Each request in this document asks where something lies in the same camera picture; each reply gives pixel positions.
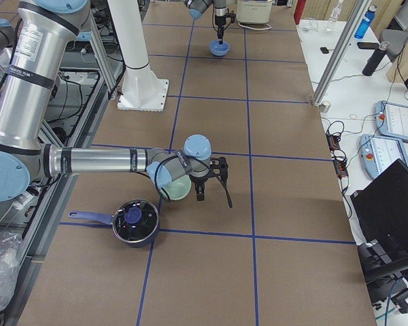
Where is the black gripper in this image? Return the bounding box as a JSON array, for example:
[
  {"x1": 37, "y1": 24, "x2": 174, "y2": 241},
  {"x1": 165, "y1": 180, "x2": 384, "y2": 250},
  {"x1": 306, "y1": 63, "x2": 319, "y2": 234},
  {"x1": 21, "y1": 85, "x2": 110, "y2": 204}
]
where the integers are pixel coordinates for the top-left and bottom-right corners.
[
  {"x1": 213, "y1": 7, "x2": 228, "y2": 43},
  {"x1": 189, "y1": 170, "x2": 209, "y2": 201}
]

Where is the blue bowl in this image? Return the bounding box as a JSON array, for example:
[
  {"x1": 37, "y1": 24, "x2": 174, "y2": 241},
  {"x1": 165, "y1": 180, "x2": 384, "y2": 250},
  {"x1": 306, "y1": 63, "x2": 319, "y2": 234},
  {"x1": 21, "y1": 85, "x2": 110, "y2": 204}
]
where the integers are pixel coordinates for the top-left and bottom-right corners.
[{"x1": 209, "y1": 40, "x2": 231, "y2": 57}]

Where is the green bowl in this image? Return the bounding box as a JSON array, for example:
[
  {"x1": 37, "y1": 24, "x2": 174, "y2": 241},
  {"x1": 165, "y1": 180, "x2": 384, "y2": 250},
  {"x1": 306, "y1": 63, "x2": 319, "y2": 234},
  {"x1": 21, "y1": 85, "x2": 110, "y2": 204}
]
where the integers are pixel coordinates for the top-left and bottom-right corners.
[{"x1": 160, "y1": 176, "x2": 192, "y2": 201}]

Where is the white appliance box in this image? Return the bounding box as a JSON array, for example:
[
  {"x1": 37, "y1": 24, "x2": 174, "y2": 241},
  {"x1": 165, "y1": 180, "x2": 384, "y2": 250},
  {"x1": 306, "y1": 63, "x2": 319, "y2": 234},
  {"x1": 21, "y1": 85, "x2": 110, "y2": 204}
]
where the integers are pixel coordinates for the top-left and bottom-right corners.
[{"x1": 237, "y1": 0, "x2": 273, "y2": 24}]

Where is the blue saucepan with glass lid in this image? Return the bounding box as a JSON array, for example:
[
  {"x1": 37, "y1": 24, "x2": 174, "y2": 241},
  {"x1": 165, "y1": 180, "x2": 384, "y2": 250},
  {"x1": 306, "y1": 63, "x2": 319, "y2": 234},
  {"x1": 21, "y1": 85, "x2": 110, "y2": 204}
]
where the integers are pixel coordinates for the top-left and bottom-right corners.
[{"x1": 68, "y1": 199, "x2": 160, "y2": 248}]

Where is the clear plastic bottle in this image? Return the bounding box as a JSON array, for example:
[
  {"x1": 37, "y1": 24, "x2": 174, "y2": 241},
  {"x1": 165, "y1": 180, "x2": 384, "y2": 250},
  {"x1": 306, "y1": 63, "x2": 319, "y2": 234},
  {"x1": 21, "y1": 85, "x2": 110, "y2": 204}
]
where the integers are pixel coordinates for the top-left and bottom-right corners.
[{"x1": 326, "y1": 0, "x2": 344, "y2": 31}]

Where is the orange black adapter box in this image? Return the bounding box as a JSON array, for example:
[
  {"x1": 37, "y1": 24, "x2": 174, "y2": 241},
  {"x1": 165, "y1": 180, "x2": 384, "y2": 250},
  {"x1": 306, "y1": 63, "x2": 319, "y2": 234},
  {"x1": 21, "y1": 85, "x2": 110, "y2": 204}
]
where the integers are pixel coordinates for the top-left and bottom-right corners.
[{"x1": 326, "y1": 134, "x2": 341, "y2": 151}]

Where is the blue water bottle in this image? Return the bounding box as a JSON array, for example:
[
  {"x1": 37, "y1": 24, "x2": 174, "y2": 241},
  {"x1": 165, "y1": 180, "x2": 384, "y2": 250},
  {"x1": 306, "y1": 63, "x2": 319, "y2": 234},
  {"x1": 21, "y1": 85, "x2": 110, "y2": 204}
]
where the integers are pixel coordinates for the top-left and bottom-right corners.
[{"x1": 354, "y1": 5, "x2": 377, "y2": 39}]

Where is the black phone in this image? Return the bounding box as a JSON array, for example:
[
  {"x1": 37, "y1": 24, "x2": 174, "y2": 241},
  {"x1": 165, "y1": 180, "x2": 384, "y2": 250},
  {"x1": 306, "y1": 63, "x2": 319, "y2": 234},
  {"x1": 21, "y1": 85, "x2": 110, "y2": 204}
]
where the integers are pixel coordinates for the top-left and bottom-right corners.
[{"x1": 357, "y1": 42, "x2": 379, "y2": 50}]

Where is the black thermos bottle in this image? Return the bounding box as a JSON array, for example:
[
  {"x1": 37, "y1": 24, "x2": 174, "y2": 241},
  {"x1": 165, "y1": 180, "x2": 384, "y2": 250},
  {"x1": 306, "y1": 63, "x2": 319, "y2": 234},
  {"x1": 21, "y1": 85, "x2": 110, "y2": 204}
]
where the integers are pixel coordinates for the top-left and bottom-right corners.
[{"x1": 362, "y1": 41, "x2": 390, "y2": 76}]

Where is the lower teach pendant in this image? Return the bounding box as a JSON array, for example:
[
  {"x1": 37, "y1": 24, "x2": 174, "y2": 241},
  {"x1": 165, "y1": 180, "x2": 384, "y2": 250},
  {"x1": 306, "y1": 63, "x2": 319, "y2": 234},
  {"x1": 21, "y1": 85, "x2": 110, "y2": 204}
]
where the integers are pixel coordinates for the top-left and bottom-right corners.
[{"x1": 360, "y1": 134, "x2": 408, "y2": 179}]

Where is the teach pendant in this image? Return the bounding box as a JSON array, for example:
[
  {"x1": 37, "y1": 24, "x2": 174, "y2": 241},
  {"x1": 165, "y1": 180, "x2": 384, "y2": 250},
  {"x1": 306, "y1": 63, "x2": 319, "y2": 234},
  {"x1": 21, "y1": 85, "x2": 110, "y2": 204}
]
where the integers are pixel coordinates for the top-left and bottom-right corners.
[
  {"x1": 360, "y1": 134, "x2": 408, "y2": 179},
  {"x1": 374, "y1": 101, "x2": 408, "y2": 143}
]

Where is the black laptop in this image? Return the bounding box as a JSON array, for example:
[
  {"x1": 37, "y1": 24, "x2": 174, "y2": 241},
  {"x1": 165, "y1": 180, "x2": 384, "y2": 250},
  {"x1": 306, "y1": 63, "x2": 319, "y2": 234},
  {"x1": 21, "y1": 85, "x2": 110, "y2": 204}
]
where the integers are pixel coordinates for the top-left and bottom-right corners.
[{"x1": 350, "y1": 159, "x2": 408, "y2": 254}]

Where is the upper teach pendant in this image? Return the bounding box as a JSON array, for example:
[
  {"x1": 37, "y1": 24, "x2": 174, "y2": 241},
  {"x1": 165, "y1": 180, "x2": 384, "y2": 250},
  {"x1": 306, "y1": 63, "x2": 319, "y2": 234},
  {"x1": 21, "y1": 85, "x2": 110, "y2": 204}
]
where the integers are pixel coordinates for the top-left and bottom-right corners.
[{"x1": 374, "y1": 101, "x2": 408, "y2": 143}]

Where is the clear plastic bag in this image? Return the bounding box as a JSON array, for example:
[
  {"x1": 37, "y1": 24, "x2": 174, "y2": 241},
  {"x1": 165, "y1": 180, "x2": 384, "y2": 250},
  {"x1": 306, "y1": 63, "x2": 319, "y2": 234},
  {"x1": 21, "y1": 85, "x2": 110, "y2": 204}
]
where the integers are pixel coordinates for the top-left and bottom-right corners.
[{"x1": 0, "y1": 232, "x2": 22, "y2": 310}]

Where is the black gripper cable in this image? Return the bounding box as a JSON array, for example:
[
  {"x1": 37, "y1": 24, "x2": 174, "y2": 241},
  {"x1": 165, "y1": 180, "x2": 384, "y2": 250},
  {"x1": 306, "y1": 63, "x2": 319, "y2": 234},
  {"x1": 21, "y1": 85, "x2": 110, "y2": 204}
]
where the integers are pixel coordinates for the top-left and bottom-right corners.
[{"x1": 152, "y1": 153, "x2": 234, "y2": 209}]

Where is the white power cable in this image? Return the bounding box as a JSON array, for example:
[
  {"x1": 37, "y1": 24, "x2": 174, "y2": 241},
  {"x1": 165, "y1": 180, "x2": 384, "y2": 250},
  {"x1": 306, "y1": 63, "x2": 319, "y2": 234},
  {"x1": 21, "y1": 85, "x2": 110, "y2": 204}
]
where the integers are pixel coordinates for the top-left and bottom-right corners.
[{"x1": 237, "y1": 20, "x2": 272, "y2": 32}]

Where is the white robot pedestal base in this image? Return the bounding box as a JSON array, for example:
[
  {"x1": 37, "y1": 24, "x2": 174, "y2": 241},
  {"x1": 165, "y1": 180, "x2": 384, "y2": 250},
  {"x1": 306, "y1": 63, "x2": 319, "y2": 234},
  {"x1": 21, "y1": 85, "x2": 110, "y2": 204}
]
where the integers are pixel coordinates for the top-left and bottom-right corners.
[{"x1": 108, "y1": 0, "x2": 169, "y2": 112}]

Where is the aluminium frame post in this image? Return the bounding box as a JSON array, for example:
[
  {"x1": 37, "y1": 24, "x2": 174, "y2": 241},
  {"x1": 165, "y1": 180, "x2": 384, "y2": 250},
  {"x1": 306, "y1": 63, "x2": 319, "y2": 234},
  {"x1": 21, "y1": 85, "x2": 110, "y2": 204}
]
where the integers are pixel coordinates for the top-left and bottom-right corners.
[{"x1": 310, "y1": 0, "x2": 371, "y2": 113}]

